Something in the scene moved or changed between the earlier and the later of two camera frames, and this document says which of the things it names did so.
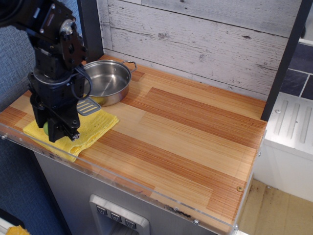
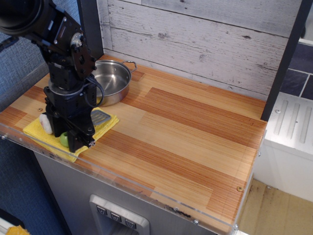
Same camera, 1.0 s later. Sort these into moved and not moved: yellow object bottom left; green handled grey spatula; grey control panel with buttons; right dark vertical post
Moved: green handled grey spatula
Not moved: grey control panel with buttons; yellow object bottom left; right dark vertical post
